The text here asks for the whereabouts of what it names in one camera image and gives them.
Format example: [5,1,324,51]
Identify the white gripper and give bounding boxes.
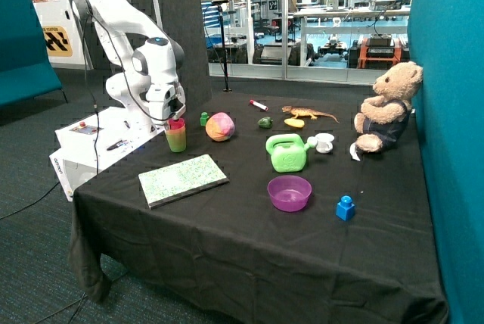
[146,82,186,130]

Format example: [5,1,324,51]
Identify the pink plastic cup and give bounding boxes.
[168,118,185,130]

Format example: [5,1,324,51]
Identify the yellow plastic cup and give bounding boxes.
[166,126,186,139]

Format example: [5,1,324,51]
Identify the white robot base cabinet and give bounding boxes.
[50,107,164,202]

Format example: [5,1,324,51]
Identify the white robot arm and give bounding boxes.
[73,0,186,136]

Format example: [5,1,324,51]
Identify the green plastic cup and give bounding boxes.
[166,132,187,153]

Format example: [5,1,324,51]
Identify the small green toy block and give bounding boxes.
[200,112,209,126]

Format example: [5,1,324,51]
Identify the multicolour soft ball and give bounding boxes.
[205,112,235,142]

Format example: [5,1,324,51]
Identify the green speckled notebook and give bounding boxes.
[138,154,229,209]

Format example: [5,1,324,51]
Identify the red whiteboard marker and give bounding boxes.
[250,100,268,111]

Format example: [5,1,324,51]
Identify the green toy pepper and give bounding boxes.
[257,117,273,129]

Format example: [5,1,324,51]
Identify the green toy watering can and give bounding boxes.
[265,133,318,173]

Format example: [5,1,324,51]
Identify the brown toy lizard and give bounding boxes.
[281,105,339,123]

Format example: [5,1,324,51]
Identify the yellow toy lemon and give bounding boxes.
[284,118,305,129]

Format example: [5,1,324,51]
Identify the black tripod stand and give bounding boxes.
[210,0,232,92]

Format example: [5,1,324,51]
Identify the black tablecloth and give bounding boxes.
[68,93,449,323]

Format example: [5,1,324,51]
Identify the purple plastic bowl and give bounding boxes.
[267,175,312,213]

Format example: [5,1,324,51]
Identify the small white cup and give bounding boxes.
[315,132,335,154]

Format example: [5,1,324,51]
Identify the teal sofa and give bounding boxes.
[1,0,63,107]

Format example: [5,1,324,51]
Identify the blue toy block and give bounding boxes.
[336,195,355,221]

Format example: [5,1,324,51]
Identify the beige teddy bear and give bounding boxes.
[354,61,424,153]

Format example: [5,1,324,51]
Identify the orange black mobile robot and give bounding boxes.
[357,34,402,70]

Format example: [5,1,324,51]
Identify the teal partition panel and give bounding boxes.
[408,0,483,323]

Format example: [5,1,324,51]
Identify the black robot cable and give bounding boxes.
[0,11,171,223]

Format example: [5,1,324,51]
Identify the yellow black wall sign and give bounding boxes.
[42,26,73,58]

